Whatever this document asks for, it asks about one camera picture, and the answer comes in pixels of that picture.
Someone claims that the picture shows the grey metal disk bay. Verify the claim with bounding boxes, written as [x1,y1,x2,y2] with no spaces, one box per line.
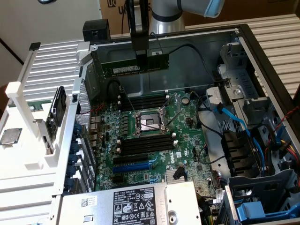
[217,42,276,132]

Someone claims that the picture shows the grey metal drive cage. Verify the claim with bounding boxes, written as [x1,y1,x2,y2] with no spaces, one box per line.
[228,168,300,225]

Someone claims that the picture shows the green motherboard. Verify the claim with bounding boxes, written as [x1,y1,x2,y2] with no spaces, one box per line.
[88,90,227,196]

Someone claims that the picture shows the red yellow black power wire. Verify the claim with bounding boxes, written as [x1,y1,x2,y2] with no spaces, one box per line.
[278,138,300,164]

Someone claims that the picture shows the thin metal locking lever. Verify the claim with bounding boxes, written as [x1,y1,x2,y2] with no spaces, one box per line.
[137,109,182,131]
[119,86,138,116]

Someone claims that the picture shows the blue plastic latch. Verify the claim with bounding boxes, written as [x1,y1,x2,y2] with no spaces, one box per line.
[235,201,300,223]

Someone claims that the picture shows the metal CPU socket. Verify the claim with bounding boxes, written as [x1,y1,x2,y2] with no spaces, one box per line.
[132,106,172,139]

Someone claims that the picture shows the black graphics card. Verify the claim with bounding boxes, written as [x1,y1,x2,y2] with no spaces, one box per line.
[43,85,68,154]

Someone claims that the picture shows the grey power supply with label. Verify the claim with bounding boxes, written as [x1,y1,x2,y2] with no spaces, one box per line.
[60,180,203,225]

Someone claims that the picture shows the red black twisted wire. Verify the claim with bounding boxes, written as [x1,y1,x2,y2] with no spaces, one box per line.
[273,107,300,132]
[79,102,105,147]

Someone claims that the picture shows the thin black camera cable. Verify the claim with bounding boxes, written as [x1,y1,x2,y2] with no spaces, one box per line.
[120,6,126,36]

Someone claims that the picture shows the blue SATA wire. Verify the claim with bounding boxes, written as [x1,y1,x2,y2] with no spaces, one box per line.
[252,125,285,174]
[214,102,268,174]

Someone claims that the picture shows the brown cardboard box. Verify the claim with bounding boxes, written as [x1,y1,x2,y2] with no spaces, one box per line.
[99,0,300,36]

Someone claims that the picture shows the green RAM stick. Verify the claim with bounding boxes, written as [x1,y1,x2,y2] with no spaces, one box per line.
[25,100,52,111]

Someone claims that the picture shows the black wire loop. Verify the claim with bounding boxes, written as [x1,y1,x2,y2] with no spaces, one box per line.
[107,79,124,104]

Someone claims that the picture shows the silver CPU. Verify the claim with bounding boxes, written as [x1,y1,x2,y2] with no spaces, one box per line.
[0,127,23,146]

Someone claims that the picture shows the RAM slot white latches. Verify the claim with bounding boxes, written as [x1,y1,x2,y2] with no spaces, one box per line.
[117,133,176,147]
[118,90,169,101]
[118,94,170,107]
[117,140,178,156]

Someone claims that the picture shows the black plastic fan duct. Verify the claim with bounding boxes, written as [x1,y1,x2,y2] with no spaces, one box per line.
[221,130,262,180]

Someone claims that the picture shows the white parts rack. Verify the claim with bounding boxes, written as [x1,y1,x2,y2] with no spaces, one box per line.
[0,81,79,196]

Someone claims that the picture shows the long black expansion slot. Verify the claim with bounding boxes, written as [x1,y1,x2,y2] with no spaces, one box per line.
[113,153,150,166]

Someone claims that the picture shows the silver finned heat sink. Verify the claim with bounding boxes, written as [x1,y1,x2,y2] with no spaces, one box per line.
[165,168,188,182]

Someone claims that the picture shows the RAM stick with white label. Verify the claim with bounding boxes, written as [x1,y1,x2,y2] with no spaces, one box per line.
[100,53,170,77]

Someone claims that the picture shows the black box-shaped mount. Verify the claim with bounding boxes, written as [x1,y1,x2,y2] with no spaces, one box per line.
[82,19,111,44]

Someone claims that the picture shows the black grey PC case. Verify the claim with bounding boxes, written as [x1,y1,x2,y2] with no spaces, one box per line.
[52,23,300,225]

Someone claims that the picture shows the black wire with connector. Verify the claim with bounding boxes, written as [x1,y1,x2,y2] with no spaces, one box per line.
[150,32,229,84]

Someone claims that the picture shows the blue expansion slot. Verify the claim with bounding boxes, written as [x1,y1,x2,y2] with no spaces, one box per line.
[112,158,157,174]

